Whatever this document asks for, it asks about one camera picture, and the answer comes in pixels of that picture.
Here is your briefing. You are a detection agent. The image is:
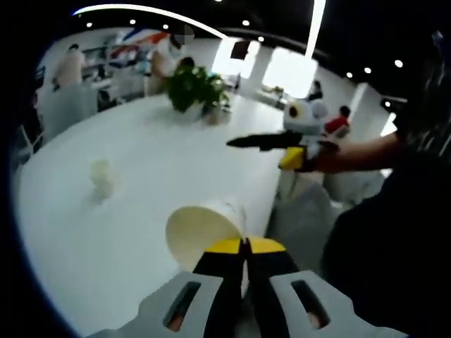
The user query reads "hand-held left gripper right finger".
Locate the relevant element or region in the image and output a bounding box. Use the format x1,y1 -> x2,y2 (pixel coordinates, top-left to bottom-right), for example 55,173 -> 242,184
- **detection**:
245,236 -> 356,338

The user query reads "green potted plant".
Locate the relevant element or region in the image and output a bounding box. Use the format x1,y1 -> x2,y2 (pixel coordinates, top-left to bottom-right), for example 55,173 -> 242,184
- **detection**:
165,65 -> 230,113

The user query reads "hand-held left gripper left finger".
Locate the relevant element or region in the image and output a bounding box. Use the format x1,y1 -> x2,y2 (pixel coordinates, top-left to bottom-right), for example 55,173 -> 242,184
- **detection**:
137,237 -> 246,338

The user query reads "grey office chair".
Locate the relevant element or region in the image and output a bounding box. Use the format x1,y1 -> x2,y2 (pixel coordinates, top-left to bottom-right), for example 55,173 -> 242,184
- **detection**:
267,182 -> 339,279

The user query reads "person's right hand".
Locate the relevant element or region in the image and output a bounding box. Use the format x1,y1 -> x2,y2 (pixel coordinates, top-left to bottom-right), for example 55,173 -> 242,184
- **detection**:
307,140 -> 342,174

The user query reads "long ceiling light strip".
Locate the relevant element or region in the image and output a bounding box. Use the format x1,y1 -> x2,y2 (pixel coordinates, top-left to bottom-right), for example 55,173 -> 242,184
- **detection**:
304,0 -> 327,59

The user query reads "curved ceiling light strip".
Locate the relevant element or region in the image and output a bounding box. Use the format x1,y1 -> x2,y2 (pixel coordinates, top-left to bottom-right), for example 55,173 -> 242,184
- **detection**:
73,4 -> 230,39

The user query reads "black wall screen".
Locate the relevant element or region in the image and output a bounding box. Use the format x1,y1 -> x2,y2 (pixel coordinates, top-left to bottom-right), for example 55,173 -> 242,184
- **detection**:
230,41 -> 249,61

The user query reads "white table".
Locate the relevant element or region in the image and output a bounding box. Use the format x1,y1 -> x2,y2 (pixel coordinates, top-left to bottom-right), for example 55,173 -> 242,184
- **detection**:
16,93 -> 286,335

